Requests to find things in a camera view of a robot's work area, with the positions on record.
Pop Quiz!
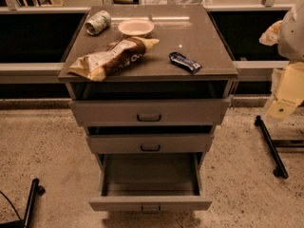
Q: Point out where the blue rxbar blueberry bar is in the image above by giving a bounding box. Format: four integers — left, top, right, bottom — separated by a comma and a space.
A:
169, 52, 202, 74

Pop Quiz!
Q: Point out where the black cable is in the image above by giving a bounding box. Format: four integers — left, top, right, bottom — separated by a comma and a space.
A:
0, 191, 21, 221

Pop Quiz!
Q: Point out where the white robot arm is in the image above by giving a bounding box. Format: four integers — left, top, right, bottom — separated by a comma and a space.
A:
259, 0, 304, 120

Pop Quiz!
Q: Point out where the grey drawer cabinet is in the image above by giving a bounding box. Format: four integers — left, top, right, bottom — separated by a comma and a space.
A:
57, 4, 239, 176

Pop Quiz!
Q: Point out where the brown white chip bag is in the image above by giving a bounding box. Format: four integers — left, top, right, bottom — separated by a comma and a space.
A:
68, 36, 160, 82

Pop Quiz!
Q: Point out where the black stand leg left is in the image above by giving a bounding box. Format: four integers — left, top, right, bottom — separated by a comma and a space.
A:
0, 178, 46, 228

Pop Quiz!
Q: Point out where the black stand leg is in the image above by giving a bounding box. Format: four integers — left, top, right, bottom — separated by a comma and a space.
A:
0, 178, 46, 228
255, 115, 304, 179

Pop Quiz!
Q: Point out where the green white soda can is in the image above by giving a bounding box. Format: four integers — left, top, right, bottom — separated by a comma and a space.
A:
85, 10, 111, 35

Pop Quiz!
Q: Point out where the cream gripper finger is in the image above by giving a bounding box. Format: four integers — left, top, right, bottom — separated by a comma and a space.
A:
259, 20, 282, 47
265, 62, 304, 121

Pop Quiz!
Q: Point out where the grey open bottom drawer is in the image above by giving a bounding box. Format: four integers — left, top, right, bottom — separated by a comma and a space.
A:
89, 153, 212, 213

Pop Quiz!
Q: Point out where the black stand leg right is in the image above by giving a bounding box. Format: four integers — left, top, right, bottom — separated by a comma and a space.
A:
255, 115, 304, 179

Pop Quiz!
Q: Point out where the grey top drawer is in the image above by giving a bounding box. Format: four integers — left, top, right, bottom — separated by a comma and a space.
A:
69, 99, 229, 126

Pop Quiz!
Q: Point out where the white paper bowl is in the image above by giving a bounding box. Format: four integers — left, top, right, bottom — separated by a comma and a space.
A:
118, 18, 154, 37

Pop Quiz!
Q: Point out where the grey middle drawer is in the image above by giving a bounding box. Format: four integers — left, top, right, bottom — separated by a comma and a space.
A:
86, 134, 213, 154

